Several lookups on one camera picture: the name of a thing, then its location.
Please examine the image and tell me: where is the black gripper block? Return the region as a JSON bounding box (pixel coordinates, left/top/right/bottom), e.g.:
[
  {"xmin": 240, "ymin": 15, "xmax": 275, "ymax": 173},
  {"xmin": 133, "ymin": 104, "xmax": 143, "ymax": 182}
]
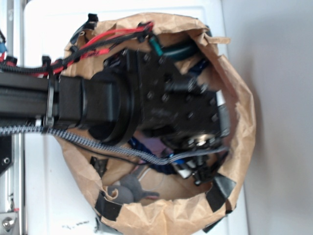
[{"xmin": 104, "ymin": 49, "xmax": 230, "ymax": 152}]

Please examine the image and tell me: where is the dark green toy cucumber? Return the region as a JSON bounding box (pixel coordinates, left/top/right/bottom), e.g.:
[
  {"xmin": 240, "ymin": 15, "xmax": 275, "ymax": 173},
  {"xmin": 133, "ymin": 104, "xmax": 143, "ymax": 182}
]
[{"xmin": 148, "ymin": 37, "xmax": 199, "ymax": 61}]

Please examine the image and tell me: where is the grey plush mouse toy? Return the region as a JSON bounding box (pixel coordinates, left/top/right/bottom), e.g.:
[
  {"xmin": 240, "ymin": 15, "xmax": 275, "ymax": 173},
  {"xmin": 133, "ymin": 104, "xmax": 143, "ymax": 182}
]
[{"xmin": 107, "ymin": 174, "xmax": 159, "ymax": 204}]

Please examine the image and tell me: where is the red and black cable bundle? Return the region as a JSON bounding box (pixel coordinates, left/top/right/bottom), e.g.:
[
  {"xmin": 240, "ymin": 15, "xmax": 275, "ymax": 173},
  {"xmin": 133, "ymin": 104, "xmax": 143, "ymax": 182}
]
[{"xmin": 0, "ymin": 21, "xmax": 157, "ymax": 79}]

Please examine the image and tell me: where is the crumpled brown paper bag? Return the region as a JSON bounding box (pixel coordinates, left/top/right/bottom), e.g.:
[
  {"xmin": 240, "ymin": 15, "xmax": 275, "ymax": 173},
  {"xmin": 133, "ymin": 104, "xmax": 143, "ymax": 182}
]
[{"xmin": 59, "ymin": 13, "xmax": 256, "ymax": 235}]

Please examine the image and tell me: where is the grey braided cable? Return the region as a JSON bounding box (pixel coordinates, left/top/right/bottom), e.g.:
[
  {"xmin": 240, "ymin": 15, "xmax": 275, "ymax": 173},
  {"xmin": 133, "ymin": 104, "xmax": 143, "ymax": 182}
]
[{"xmin": 0, "ymin": 124, "xmax": 229, "ymax": 166}]

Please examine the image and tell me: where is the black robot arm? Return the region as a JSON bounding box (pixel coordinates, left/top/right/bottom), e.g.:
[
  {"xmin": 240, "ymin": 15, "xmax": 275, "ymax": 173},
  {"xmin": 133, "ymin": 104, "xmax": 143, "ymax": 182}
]
[{"xmin": 0, "ymin": 49, "xmax": 230, "ymax": 150}]

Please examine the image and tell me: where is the aluminium extrusion rail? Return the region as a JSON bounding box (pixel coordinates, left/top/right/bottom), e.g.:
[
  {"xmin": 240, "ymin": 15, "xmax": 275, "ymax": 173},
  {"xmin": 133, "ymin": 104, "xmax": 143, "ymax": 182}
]
[{"xmin": 0, "ymin": 0, "xmax": 27, "ymax": 235}]

